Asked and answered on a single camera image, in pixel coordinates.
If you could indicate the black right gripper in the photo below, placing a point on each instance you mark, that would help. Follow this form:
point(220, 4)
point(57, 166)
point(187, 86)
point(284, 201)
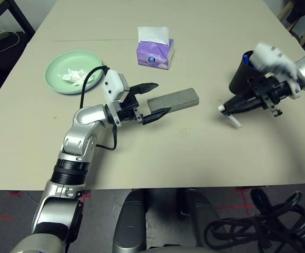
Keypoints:
point(272, 92)

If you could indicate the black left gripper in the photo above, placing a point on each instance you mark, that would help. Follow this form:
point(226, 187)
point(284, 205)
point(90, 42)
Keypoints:
point(127, 109)

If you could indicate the black cap whiteboard marker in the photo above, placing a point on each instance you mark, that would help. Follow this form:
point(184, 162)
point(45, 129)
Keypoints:
point(232, 120)

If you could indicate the grey glasses case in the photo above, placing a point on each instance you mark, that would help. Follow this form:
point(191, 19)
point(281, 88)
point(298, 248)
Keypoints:
point(176, 101)

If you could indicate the green plastic plate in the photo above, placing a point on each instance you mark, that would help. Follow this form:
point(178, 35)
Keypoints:
point(70, 60)

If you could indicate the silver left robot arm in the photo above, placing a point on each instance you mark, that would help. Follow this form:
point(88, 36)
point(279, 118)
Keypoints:
point(81, 137)

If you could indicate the black plastic cup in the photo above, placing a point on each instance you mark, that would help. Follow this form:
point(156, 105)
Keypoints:
point(240, 79)

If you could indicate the purple tissue pack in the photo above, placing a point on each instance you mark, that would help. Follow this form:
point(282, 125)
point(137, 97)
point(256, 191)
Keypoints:
point(155, 54)

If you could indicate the blue plastic plate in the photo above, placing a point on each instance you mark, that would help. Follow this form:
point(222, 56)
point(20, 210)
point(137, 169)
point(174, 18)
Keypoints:
point(94, 85)

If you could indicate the white tissue sheet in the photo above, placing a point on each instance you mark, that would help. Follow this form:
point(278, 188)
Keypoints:
point(153, 34)

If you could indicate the black jacket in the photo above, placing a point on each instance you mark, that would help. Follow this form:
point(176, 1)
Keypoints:
point(303, 10)

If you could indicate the red floor tape mark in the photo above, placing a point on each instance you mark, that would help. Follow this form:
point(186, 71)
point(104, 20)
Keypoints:
point(85, 195)

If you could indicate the grey robot right leg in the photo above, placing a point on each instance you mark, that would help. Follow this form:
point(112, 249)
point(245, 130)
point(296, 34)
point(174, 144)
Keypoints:
point(197, 213)

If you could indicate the grey robot leg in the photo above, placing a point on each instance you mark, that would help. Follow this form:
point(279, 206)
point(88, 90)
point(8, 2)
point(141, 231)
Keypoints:
point(197, 213)
point(129, 221)

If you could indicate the grey robot left leg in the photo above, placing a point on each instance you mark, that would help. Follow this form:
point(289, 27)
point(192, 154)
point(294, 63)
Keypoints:
point(129, 221)

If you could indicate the light grey robot torso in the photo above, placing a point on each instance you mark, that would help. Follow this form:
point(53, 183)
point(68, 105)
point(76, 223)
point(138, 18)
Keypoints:
point(173, 249)

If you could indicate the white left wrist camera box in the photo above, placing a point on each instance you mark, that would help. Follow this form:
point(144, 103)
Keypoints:
point(114, 85)

